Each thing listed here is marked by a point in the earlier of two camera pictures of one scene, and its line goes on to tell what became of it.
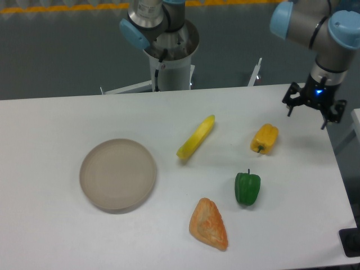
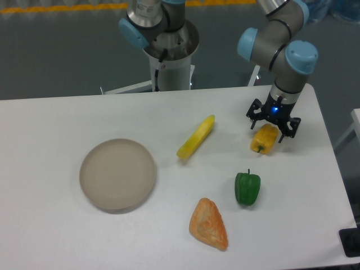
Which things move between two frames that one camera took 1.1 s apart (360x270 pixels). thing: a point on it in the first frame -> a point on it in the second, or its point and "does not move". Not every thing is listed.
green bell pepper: (247, 187) does not move
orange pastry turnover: (207, 225) does not move
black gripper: (316, 94) -> (277, 111)
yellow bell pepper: (264, 138) does not move
